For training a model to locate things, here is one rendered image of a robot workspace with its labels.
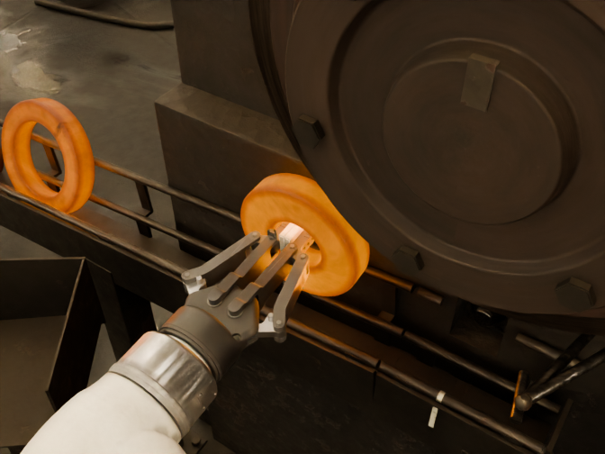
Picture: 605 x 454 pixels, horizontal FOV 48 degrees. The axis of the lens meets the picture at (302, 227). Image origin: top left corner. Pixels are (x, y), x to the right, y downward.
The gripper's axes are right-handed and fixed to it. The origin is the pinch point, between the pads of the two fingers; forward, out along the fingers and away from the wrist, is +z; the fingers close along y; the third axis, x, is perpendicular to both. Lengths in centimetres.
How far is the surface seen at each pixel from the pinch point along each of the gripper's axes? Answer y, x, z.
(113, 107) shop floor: -138, -88, 84
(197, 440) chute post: -30, -83, 0
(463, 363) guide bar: 20.2, -14.3, 2.5
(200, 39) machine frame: -23.2, 9.9, 12.8
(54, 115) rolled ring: -47.1, -5.7, 4.5
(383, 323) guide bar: 9.6, -14.4, 2.7
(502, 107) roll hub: 21.8, 31.2, -10.8
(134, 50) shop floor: -160, -90, 117
